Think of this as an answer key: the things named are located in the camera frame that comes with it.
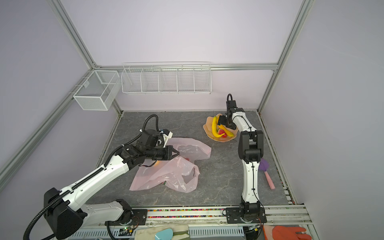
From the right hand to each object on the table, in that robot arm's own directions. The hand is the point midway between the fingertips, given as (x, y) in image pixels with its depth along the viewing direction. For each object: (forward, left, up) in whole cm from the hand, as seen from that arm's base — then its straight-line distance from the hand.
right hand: (224, 123), depth 105 cm
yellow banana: (-5, -2, -3) cm, 6 cm away
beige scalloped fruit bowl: (-5, +11, -4) cm, 12 cm away
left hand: (-33, +28, +15) cm, 45 cm away
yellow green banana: (-3, +7, -3) cm, 8 cm away
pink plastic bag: (-41, +27, +12) cm, 51 cm away
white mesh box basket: (+13, +84, +19) cm, 87 cm away
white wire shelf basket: (+24, +23, +21) cm, 39 cm away
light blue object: (-63, +34, -5) cm, 72 cm away
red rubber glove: (-63, -20, -4) cm, 66 cm away
